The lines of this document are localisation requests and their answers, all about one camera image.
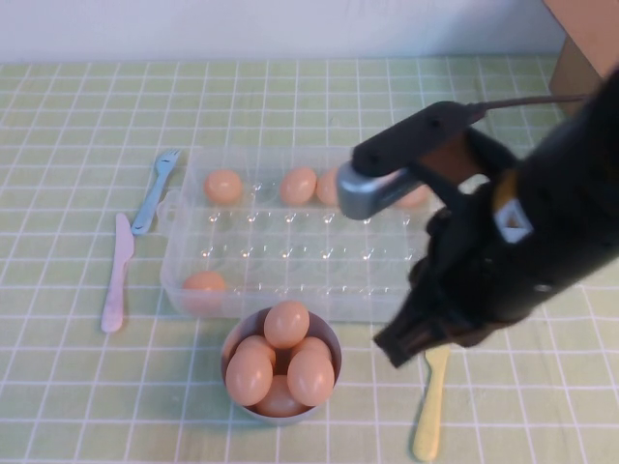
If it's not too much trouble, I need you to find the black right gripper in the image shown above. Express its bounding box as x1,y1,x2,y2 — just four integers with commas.
374,168,557,369

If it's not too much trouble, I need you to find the transparent plastic egg box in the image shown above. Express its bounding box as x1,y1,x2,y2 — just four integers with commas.
158,144,439,326

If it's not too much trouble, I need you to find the brown cardboard box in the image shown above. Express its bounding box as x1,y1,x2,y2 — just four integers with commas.
541,0,619,105

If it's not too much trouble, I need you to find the yellow plastic knife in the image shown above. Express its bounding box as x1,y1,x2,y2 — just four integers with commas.
412,348,451,463

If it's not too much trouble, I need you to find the grey round bowl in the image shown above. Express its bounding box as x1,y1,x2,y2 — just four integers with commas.
220,308,343,427

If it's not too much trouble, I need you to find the blue plastic fork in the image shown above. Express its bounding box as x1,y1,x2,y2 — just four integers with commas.
130,148,183,237

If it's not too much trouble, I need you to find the pink plastic knife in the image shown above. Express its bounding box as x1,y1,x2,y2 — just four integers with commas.
100,213,135,334

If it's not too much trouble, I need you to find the green checked tablecloth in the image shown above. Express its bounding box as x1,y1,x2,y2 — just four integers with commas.
0,55,619,464

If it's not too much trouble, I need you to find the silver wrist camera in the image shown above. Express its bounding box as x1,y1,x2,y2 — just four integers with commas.
337,161,427,221

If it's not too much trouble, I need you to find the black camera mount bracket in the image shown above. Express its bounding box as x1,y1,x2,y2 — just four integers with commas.
350,101,518,194

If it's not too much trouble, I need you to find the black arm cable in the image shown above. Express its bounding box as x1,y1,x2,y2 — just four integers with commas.
466,94,594,115

